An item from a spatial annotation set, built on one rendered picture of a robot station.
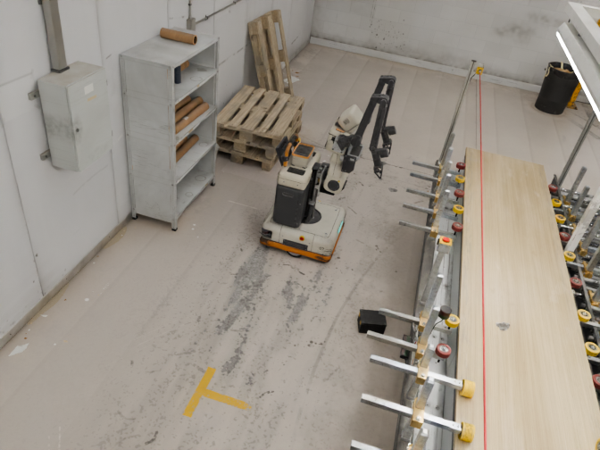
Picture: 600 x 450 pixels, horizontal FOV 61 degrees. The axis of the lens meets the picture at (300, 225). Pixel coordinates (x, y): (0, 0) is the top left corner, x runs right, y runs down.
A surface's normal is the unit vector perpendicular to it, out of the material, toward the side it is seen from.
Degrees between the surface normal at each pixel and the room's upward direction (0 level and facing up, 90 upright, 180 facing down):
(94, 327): 0
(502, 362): 0
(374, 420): 0
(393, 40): 90
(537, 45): 90
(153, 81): 90
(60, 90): 90
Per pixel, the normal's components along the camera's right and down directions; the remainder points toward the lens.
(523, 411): 0.13, -0.80
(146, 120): -0.28, 0.54
